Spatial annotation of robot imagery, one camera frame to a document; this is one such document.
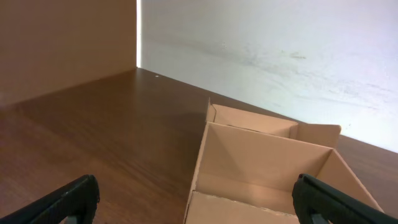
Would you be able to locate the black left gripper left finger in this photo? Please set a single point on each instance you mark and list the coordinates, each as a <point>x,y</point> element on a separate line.
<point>75,202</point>

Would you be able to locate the cardboard box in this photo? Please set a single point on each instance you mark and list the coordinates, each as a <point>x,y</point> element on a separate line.
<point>248,163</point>

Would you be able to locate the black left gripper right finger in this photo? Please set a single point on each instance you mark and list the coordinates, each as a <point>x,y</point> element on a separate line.
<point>317,202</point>

